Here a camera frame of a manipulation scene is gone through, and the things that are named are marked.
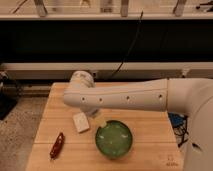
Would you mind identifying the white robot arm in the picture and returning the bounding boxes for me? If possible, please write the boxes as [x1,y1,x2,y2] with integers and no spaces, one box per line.
[63,71,213,171]

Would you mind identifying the green ceramic bowl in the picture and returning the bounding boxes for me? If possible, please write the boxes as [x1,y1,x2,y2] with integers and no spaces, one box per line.
[95,120,133,159]

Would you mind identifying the white rectangular block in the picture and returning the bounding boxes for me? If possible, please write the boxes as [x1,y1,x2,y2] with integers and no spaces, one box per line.
[73,113,90,133]

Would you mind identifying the black equipment at left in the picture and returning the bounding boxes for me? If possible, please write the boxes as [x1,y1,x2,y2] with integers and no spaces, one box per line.
[0,71,21,120]

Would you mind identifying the black hanging cable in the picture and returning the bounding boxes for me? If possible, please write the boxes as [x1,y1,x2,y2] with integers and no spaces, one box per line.
[107,10,145,80]

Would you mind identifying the blue cable connector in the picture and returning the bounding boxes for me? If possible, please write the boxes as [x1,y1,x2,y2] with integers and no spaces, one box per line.
[168,113,185,128]

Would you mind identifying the black floor cable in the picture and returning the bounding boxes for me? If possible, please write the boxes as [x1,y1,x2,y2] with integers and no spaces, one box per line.
[173,116,190,148]

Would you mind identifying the white wall rail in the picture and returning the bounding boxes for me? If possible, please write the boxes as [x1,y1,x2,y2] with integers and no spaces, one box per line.
[0,62,213,80]

